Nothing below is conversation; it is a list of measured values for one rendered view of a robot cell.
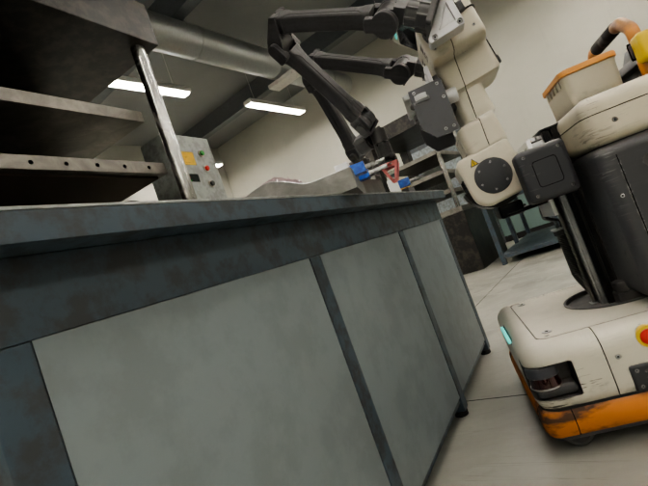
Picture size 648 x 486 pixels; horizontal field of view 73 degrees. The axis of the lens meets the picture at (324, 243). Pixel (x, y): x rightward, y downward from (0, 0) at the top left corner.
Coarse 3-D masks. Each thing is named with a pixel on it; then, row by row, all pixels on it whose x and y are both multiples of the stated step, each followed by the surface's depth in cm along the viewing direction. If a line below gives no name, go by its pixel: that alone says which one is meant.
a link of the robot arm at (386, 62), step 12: (312, 60) 173; (324, 60) 173; (336, 60) 171; (348, 60) 169; (360, 60) 168; (372, 60) 167; (384, 60) 166; (396, 60) 166; (360, 72) 171; (372, 72) 169; (384, 72) 164; (396, 72) 162; (408, 72) 160; (396, 84) 165
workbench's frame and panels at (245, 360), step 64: (0, 256) 45; (64, 256) 51; (128, 256) 58; (192, 256) 67; (256, 256) 81; (320, 256) 101; (384, 256) 134; (448, 256) 201; (0, 320) 43; (64, 320) 48; (128, 320) 55; (192, 320) 64; (256, 320) 75; (320, 320) 92; (384, 320) 119; (448, 320) 168; (0, 384) 42; (64, 384) 46; (128, 384) 52; (192, 384) 60; (256, 384) 70; (320, 384) 85; (384, 384) 107; (448, 384) 145; (0, 448) 40; (64, 448) 44; (128, 448) 50; (192, 448) 57; (256, 448) 66; (320, 448) 78; (384, 448) 96
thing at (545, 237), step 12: (552, 216) 449; (492, 228) 482; (528, 228) 631; (552, 228) 586; (516, 240) 556; (528, 240) 534; (540, 240) 490; (552, 240) 453; (504, 252) 503; (516, 252) 473; (504, 264) 481
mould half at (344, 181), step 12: (348, 168) 109; (324, 180) 111; (336, 180) 110; (348, 180) 109; (252, 192) 114; (264, 192) 114; (276, 192) 113; (288, 192) 112; (300, 192) 112; (312, 192) 111; (324, 192) 111; (336, 192) 110; (348, 192) 112; (360, 192) 120
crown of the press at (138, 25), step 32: (0, 0) 142; (32, 0) 147; (64, 0) 158; (96, 0) 171; (128, 0) 187; (0, 32) 155; (32, 32) 160; (64, 32) 166; (96, 32) 172; (128, 32) 180; (0, 64) 170; (32, 64) 176; (64, 64) 183; (96, 64) 191; (128, 64) 199; (64, 96) 206
